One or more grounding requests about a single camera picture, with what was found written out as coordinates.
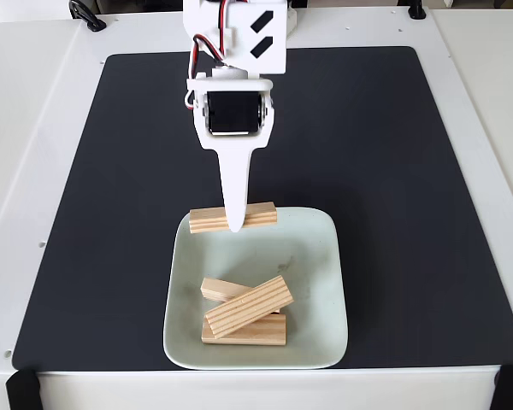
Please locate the wooden block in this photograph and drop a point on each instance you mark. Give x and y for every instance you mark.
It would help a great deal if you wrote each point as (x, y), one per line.
(250, 305)
(269, 333)
(207, 220)
(217, 289)

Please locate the pale green square plate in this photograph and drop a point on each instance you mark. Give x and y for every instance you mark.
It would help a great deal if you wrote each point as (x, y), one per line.
(320, 265)

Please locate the black rubber mat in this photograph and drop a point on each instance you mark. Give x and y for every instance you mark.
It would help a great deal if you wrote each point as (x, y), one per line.
(111, 256)

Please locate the black table clamp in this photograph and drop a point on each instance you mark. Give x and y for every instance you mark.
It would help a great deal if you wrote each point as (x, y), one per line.
(87, 17)
(416, 10)

